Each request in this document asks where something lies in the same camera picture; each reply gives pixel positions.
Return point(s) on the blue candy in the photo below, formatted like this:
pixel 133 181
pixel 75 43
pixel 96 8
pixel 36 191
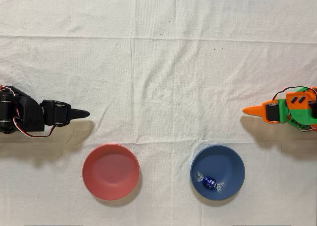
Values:
pixel 209 182

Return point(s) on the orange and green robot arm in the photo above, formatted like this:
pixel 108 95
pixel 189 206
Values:
pixel 314 94

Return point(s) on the white tablecloth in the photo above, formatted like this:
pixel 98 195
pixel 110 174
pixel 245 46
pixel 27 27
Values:
pixel 158 50

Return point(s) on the orange green gripper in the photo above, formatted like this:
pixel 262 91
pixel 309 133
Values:
pixel 272 112

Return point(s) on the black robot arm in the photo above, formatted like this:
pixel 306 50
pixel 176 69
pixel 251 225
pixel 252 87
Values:
pixel 29 114

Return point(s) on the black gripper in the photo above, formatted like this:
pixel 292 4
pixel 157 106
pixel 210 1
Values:
pixel 60 113

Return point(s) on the blue bowl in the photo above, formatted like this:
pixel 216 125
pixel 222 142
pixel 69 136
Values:
pixel 218 161

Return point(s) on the pink bowl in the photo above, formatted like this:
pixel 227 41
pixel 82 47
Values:
pixel 111 172

